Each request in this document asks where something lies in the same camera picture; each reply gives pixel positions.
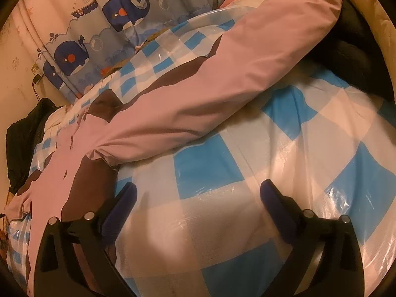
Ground white wall socket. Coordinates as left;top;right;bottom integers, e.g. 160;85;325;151
31;63;43;84

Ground black garment pile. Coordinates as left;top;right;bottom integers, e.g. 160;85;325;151
5;98;57;195

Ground white quilted blanket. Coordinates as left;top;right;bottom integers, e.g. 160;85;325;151
42;105;73;142

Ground pink and brown jacket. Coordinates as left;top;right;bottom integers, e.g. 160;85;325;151
5;0;342;296

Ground whale pattern curtain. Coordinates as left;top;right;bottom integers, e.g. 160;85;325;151
25;0;225;102

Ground olive brown garment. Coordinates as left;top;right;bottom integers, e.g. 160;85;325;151
350;0;395;92

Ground blue white checkered quilt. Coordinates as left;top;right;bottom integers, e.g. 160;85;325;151
5;0;396;297

